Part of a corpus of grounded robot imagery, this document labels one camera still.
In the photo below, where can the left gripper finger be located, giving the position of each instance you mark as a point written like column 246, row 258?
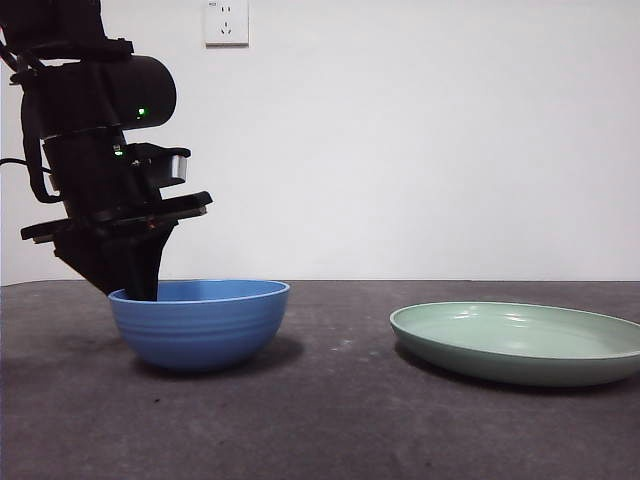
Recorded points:
column 95, row 262
column 145, row 265

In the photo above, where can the blue ribbed bowl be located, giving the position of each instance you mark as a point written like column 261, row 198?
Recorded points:
column 200, row 335

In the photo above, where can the green shallow plate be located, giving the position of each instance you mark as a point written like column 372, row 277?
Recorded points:
column 500, row 370

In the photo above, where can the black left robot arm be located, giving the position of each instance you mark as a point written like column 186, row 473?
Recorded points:
column 85, row 100

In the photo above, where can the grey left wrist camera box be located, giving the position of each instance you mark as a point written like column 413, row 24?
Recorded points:
column 179, row 166

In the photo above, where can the white wall power socket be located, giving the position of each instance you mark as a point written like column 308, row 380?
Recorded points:
column 227, row 25

